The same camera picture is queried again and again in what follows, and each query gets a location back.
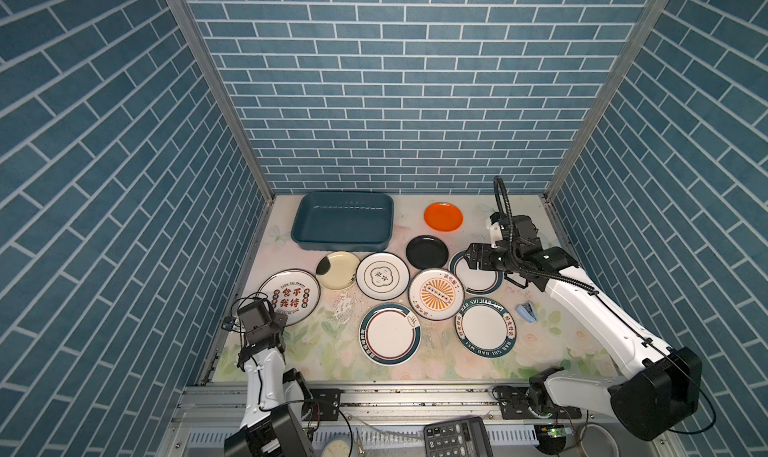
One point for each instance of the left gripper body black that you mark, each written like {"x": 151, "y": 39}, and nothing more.
{"x": 276, "y": 322}

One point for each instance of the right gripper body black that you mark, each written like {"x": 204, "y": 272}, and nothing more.
{"x": 502, "y": 259}

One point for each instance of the white plate green red rim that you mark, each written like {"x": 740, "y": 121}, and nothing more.
{"x": 477, "y": 282}

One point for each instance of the white plate red characters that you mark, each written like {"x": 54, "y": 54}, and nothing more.
{"x": 293, "y": 292}

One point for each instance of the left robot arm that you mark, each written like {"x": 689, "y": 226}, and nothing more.
{"x": 276, "y": 395}

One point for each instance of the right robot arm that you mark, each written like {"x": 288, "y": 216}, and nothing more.
{"x": 658, "y": 386}

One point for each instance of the teal plastic bin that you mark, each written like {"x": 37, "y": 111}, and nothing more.
{"x": 352, "y": 221}

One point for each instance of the orange small plate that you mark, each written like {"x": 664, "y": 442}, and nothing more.
{"x": 443, "y": 217}

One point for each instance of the black small plate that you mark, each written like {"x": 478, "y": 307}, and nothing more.
{"x": 426, "y": 251}

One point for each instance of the white plate orange sunburst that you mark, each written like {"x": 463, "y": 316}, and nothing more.
{"x": 436, "y": 294}

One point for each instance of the light blue stapler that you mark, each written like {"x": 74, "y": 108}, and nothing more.
{"x": 527, "y": 312}

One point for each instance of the green rim plate white lettering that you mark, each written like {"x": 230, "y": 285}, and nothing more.
{"x": 485, "y": 327}

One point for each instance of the cream plate black patch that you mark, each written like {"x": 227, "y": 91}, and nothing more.
{"x": 337, "y": 270}

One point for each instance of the white plate cloud emblem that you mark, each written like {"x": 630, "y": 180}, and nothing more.
{"x": 382, "y": 276}

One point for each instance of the round white clock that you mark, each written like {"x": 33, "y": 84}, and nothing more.
{"x": 341, "y": 446}

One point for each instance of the black calculator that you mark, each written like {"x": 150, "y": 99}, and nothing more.
{"x": 461, "y": 437}

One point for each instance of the green circuit board right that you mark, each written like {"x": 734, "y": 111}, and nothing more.
{"x": 552, "y": 439}

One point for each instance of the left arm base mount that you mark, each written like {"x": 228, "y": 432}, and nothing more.
{"x": 321, "y": 404}

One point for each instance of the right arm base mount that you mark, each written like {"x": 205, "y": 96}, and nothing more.
{"x": 515, "y": 403}

